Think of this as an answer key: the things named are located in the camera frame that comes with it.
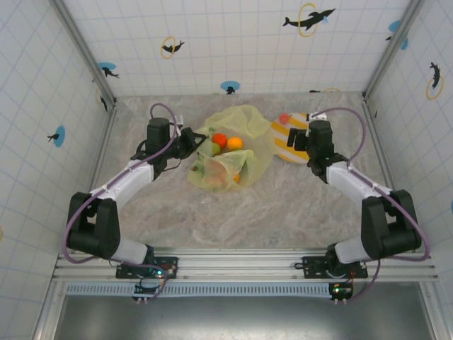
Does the blue patch sticker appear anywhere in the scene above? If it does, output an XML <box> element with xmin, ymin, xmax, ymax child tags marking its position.
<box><xmin>384</xmin><ymin>19</ymin><xmax>410</xmax><ymax>51</ymax></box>

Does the yellow white striped plate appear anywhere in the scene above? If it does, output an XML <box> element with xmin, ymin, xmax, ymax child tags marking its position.
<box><xmin>270</xmin><ymin>112</ymin><xmax>312</xmax><ymax>164</ymax></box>

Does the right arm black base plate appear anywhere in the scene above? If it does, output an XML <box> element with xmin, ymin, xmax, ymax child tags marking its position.
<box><xmin>302</xmin><ymin>255</ymin><xmax>368</xmax><ymax>280</ymax></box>

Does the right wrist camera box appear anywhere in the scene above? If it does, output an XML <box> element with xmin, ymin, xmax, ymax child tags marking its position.
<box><xmin>307</xmin><ymin>119</ymin><xmax>335</xmax><ymax>152</ymax></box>

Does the aluminium mounting rail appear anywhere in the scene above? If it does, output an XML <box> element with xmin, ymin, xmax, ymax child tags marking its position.
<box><xmin>52</xmin><ymin>246</ymin><xmax>440</xmax><ymax>283</ymax></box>

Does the aluminium side rail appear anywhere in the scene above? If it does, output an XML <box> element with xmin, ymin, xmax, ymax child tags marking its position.
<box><xmin>361</xmin><ymin>92</ymin><xmax>415</xmax><ymax>253</ymax></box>
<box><xmin>86</xmin><ymin>104</ymin><xmax>120</xmax><ymax>194</ymax></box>

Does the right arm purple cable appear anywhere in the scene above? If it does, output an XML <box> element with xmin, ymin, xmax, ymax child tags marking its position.
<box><xmin>310</xmin><ymin>106</ymin><xmax>432</xmax><ymax>305</ymax></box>

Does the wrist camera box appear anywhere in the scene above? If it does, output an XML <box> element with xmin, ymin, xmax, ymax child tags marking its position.
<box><xmin>307</xmin><ymin>119</ymin><xmax>335</xmax><ymax>152</ymax></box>
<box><xmin>147</xmin><ymin>118</ymin><xmax>171</xmax><ymax>149</ymax></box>

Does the aluminium corner post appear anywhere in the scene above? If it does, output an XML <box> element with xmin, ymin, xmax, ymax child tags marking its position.
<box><xmin>363</xmin><ymin>0</ymin><xmax>425</xmax><ymax>100</ymax></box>
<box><xmin>49</xmin><ymin>0</ymin><xmax>118</xmax><ymax>107</ymax></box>

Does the black fish wall sticker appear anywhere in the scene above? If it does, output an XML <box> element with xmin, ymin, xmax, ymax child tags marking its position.
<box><xmin>95</xmin><ymin>87</ymin><xmax>109</xmax><ymax>113</ymax></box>

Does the white slotted cable duct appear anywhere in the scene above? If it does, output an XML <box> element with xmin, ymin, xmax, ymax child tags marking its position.
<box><xmin>65</xmin><ymin>282</ymin><xmax>336</xmax><ymax>298</ymax></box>

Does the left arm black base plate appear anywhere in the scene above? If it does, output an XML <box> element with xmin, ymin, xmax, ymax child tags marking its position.
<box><xmin>115</xmin><ymin>256</ymin><xmax>180</xmax><ymax>281</ymax></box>

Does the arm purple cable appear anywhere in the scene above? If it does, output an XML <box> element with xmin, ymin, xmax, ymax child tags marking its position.
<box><xmin>62</xmin><ymin>102</ymin><xmax>185</xmax><ymax>302</ymax></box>
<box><xmin>310</xmin><ymin>106</ymin><xmax>432</xmax><ymax>305</ymax></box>

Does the grey metal panel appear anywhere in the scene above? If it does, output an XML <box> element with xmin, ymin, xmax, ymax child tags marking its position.
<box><xmin>52</xmin><ymin>295</ymin><xmax>435</xmax><ymax>340</ymax></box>

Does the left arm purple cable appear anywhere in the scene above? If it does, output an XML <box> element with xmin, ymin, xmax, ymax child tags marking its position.
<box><xmin>62</xmin><ymin>102</ymin><xmax>185</xmax><ymax>302</ymax></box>

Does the yellow avocado print plastic bag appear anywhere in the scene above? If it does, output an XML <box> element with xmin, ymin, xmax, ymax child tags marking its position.
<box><xmin>186</xmin><ymin>104</ymin><xmax>275</xmax><ymax>193</ymax></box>

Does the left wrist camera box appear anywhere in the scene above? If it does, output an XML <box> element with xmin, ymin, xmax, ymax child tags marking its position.
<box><xmin>147</xmin><ymin>118</ymin><xmax>171</xmax><ymax>149</ymax></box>

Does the reddish orange fruit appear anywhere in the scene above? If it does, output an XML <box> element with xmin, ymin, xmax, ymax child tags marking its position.
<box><xmin>206</xmin><ymin>161</ymin><xmax>228</xmax><ymax>188</ymax></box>

